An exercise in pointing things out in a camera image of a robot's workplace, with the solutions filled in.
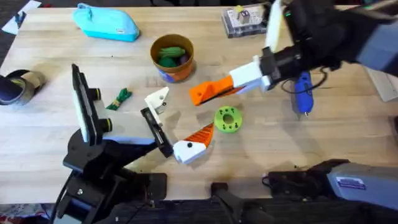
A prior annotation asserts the black cable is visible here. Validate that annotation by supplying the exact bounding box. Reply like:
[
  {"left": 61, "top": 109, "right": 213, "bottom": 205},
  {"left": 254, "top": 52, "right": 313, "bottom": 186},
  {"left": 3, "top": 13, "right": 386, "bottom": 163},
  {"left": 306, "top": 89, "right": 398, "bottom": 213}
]
[{"left": 280, "top": 66, "right": 330, "bottom": 95}]

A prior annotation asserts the green toy vegetable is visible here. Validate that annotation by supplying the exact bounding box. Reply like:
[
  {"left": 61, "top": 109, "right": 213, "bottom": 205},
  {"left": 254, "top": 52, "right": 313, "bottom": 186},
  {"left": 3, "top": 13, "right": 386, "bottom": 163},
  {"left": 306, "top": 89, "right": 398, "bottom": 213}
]
[{"left": 105, "top": 87, "right": 133, "bottom": 111}]

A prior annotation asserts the turquoise zip bag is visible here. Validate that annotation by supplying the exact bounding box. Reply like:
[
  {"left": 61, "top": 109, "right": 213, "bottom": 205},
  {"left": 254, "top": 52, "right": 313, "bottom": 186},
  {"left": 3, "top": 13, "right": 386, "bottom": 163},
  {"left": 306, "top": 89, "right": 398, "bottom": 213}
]
[{"left": 72, "top": 2, "right": 141, "bottom": 43}]

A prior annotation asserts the left wrist flat plate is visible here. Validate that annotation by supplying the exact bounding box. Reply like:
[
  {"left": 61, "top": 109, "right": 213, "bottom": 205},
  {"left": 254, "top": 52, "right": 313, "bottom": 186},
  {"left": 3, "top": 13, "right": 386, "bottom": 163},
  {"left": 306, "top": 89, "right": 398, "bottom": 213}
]
[{"left": 71, "top": 63, "right": 98, "bottom": 146}]

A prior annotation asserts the right wrist flat plate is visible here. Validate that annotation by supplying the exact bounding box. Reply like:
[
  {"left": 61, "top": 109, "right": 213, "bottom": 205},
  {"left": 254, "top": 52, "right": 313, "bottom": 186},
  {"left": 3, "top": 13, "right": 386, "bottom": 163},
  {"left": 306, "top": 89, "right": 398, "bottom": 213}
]
[{"left": 265, "top": 0, "right": 284, "bottom": 53}]

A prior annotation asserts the blue electric screwdriver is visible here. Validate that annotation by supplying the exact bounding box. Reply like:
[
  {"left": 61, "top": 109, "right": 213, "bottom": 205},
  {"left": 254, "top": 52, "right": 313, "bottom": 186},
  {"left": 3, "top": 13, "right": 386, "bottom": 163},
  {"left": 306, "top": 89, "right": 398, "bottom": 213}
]
[{"left": 290, "top": 71, "right": 315, "bottom": 118}]

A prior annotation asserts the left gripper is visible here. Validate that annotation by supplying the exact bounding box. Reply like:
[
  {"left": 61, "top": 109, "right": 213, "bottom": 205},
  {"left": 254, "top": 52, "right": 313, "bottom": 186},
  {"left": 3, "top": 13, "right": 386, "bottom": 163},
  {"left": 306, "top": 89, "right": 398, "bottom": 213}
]
[{"left": 92, "top": 86, "right": 215, "bottom": 165}]

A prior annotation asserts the brown tub with toys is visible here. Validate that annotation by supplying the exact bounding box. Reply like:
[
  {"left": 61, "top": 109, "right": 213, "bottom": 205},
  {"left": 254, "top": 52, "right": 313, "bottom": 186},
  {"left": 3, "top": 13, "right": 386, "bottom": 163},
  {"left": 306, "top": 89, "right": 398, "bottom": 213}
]
[{"left": 149, "top": 34, "right": 196, "bottom": 84}]

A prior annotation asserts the white flat object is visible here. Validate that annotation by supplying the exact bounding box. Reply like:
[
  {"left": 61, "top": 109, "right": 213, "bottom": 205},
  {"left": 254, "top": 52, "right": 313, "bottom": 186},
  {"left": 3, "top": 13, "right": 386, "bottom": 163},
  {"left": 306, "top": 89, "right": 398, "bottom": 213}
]
[{"left": 364, "top": 66, "right": 398, "bottom": 103}]

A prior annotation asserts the dark tape roll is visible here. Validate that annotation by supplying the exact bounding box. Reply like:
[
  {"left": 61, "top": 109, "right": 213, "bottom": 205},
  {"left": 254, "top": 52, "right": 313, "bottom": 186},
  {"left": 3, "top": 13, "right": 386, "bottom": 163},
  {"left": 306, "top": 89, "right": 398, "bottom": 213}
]
[{"left": 0, "top": 69, "right": 47, "bottom": 106}]

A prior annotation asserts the green disc with holes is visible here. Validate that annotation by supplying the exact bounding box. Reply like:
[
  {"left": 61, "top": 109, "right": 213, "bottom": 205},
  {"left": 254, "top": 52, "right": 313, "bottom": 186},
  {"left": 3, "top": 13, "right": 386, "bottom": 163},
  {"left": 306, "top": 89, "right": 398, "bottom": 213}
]
[{"left": 213, "top": 105, "right": 243, "bottom": 134}]

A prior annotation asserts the white paper sheet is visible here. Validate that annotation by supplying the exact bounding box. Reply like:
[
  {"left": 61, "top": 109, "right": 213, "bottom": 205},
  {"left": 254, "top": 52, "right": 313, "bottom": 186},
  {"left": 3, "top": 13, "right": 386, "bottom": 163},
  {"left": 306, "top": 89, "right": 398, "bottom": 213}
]
[{"left": 1, "top": 0, "right": 42, "bottom": 36}]

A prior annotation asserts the clear plastic box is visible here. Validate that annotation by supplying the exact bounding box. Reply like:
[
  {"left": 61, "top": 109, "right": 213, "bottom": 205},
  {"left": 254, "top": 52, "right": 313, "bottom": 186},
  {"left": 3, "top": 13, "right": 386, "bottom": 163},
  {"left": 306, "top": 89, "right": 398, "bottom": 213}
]
[{"left": 221, "top": 4, "right": 269, "bottom": 39}]

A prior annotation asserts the wrist flat plate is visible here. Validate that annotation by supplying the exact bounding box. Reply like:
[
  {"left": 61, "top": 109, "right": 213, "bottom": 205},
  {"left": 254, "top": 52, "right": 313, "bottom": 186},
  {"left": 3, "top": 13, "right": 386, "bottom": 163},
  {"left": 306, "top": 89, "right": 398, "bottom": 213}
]
[
  {"left": 265, "top": 0, "right": 284, "bottom": 53},
  {"left": 71, "top": 63, "right": 98, "bottom": 146}
]

